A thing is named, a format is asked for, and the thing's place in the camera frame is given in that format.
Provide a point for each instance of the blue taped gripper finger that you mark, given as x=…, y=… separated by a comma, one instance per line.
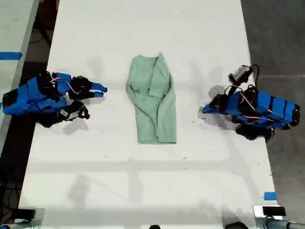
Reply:
x=212, y=111
x=210, y=106
x=98, y=87
x=95, y=94

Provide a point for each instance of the metal clamp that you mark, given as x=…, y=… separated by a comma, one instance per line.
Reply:
x=16, y=225
x=278, y=223

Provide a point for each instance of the black camera stalk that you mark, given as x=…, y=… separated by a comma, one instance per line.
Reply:
x=241, y=82

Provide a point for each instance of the pale side table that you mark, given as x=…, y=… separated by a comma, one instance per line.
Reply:
x=12, y=35

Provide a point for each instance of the black rounded lump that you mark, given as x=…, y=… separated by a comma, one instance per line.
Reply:
x=237, y=225

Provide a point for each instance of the short blue tape strip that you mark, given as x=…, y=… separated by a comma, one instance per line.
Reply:
x=270, y=196

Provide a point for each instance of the black round knob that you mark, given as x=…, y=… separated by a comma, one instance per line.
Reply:
x=154, y=226

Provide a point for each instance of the grey plate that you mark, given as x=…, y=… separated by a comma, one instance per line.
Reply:
x=40, y=214

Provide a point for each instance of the white plate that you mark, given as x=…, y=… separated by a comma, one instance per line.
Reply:
x=257, y=211

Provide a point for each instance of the pale green T-shirt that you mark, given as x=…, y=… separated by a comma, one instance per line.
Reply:
x=152, y=102

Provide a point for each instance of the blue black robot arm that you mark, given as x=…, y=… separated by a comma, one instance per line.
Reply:
x=267, y=107
x=35, y=100

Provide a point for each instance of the small black box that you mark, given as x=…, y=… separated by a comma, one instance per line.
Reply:
x=274, y=211
x=26, y=213

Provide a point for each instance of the black camera box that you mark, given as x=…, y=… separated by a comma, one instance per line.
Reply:
x=239, y=72
x=71, y=112

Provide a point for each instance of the long blue tape strip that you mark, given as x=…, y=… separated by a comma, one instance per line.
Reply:
x=10, y=55

